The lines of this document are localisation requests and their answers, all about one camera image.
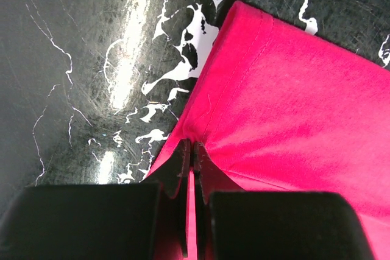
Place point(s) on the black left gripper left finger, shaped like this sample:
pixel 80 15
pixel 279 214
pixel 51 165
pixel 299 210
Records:
pixel 144 220

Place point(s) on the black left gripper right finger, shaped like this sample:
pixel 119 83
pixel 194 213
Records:
pixel 233 223

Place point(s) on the pink t shirt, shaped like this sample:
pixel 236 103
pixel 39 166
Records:
pixel 281 110

